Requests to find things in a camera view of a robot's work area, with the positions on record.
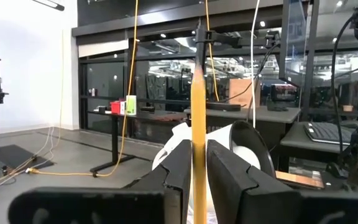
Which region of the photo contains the white cable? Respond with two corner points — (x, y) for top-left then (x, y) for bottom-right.
(249, 0), (262, 129)

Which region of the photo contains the brown cardboard box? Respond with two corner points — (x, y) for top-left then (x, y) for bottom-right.
(228, 78), (262, 108)

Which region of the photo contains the red box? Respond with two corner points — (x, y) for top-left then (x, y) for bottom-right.
(109, 101), (127, 115)

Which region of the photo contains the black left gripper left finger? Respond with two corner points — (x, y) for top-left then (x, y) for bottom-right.
(7, 139), (193, 224)

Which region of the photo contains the yellow pencil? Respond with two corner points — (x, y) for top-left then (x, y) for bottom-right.
(190, 60), (208, 224)

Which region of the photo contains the computer monitor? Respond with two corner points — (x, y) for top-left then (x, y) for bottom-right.
(278, 0), (316, 88)

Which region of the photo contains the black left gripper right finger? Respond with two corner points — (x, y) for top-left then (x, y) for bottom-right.
(206, 139), (358, 224)

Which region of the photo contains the grey monitor desk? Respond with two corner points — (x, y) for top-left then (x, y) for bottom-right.
(183, 105), (301, 156)

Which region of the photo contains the black power adapter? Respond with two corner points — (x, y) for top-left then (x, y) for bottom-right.
(265, 102), (288, 112)

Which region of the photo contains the black floor mat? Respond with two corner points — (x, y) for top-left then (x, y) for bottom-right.
(0, 144), (55, 175)

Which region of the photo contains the black side table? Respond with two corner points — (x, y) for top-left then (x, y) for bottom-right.
(87, 108), (186, 175)

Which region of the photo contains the black laptop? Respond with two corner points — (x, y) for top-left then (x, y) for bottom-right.
(303, 121), (354, 146)

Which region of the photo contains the yellow cable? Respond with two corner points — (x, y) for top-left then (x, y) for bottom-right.
(26, 0), (139, 178)
(204, 0), (220, 102)

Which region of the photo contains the grey laptop desk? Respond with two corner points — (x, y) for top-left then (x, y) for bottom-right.
(280, 121), (354, 172)

